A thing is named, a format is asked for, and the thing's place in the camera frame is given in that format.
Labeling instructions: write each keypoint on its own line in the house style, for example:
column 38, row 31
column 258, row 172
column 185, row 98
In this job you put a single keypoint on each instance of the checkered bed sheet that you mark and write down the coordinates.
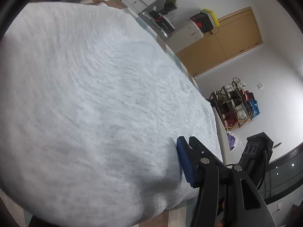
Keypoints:
column 172, row 59

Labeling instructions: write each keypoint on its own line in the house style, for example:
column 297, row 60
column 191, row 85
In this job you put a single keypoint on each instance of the yellow black shoe boxes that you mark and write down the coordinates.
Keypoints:
column 205, row 20

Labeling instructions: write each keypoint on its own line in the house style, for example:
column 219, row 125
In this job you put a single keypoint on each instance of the silver aluminium suitcase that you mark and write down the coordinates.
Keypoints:
column 148, row 19

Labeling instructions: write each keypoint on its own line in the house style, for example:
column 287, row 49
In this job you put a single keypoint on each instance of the grey bed footboard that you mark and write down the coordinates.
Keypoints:
column 222, row 138

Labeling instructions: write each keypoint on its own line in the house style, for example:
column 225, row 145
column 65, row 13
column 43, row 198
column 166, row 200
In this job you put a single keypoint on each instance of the wooden shoe rack with shoes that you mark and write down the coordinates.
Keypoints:
column 234, row 105

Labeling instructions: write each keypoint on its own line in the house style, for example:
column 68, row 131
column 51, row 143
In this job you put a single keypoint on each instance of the light grey sweatshirt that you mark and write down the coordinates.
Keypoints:
column 91, row 108

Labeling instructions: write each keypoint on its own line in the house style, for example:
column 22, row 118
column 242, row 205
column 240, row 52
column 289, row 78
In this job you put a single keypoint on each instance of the dark flower bouquet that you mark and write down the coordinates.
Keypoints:
column 169, row 6

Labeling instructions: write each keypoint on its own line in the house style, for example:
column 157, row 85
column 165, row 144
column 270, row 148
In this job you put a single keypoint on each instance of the wooden door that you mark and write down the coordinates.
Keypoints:
column 238, row 33

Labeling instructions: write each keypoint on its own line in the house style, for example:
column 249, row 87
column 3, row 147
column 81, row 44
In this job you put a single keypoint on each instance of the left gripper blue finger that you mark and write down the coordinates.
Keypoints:
column 189, row 154

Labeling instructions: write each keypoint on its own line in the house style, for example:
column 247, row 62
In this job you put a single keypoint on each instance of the black box on suitcase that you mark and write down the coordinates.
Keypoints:
column 162, row 22

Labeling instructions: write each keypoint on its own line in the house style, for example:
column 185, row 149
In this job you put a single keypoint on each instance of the white small cabinet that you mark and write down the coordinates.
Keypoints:
column 185, row 34

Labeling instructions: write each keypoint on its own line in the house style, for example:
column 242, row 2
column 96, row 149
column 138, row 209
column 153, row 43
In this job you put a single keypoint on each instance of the purple plastic bag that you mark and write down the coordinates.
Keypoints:
column 232, row 140

